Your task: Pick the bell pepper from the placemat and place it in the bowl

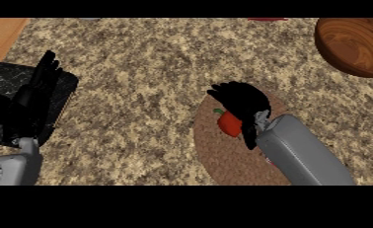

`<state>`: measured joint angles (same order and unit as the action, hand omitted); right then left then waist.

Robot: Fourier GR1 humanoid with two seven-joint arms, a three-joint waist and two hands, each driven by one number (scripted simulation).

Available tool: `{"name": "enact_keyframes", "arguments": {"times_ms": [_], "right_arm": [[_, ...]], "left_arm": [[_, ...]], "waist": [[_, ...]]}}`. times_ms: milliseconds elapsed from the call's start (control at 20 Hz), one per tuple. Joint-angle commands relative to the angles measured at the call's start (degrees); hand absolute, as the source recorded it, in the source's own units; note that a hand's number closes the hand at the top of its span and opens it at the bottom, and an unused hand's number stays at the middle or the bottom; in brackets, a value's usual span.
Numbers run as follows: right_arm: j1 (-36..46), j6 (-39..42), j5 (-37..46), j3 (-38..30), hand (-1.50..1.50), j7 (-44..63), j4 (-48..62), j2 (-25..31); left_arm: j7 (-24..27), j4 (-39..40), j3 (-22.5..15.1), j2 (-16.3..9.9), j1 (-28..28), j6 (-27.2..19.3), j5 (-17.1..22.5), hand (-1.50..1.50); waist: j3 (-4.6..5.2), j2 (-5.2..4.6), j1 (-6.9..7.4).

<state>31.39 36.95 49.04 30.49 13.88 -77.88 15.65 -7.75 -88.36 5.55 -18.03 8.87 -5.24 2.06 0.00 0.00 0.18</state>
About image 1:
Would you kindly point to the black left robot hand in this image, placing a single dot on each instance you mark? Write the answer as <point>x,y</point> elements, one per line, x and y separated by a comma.
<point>30,103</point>

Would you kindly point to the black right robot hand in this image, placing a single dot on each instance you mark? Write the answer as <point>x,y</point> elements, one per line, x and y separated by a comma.
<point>243,100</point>

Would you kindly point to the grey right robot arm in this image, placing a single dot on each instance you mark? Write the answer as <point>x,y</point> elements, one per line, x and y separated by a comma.
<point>302,153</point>

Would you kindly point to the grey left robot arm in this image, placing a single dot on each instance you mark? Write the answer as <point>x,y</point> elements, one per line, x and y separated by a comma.
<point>20,163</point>

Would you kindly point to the red bell pepper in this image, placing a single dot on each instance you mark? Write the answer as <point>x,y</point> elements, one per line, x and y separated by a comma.
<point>229,124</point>

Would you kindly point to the round brown placemat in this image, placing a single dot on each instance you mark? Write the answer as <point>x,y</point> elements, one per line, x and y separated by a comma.
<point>228,153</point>

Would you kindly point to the brown wooden bowl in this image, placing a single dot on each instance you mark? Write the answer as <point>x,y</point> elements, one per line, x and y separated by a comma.
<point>347,46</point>

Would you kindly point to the black marbled cutting board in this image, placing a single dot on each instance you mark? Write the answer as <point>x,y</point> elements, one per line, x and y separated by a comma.
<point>29,93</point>

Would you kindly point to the pale wooden board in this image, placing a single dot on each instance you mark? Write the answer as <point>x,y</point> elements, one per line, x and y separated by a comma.
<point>10,33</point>

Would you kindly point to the dark red object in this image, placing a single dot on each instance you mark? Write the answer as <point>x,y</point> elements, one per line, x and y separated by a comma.
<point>268,19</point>

